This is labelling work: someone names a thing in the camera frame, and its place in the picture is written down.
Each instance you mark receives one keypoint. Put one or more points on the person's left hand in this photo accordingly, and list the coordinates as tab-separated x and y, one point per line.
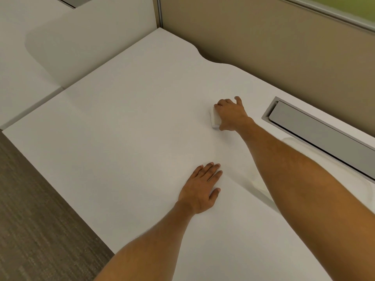
197	193

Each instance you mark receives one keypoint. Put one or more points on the person's right hand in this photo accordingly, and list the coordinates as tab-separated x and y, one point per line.
234	117

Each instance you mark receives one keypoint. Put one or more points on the white power adapter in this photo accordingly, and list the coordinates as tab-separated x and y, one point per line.
214	118

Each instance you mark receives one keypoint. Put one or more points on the clear plastic container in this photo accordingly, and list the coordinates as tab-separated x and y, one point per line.
259	184

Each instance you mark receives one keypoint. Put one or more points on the person's left forearm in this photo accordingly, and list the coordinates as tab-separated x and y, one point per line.
149	251

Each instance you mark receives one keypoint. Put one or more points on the person's right forearm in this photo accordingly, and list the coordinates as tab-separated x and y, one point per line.
310	196

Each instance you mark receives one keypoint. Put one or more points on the wide beige partition panel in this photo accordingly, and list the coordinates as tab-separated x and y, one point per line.
263	38

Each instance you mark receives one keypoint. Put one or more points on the white desk divider panel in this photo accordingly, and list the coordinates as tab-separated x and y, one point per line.
96	38

